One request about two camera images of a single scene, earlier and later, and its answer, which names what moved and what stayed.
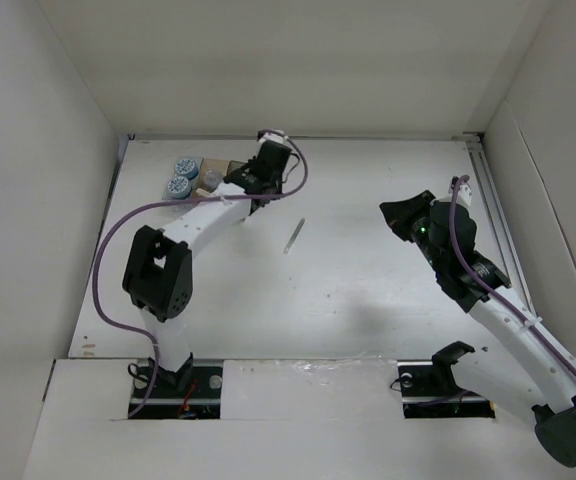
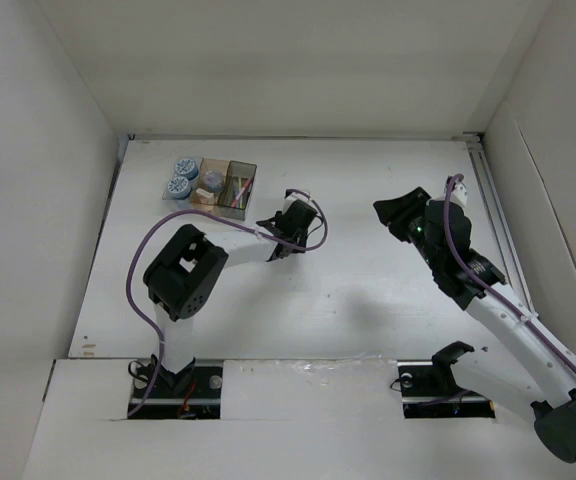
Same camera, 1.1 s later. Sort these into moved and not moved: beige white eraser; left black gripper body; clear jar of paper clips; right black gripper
Moved: left black gripper body
Not moved: clear jar of paper clips; beige white eraser; right black gripper
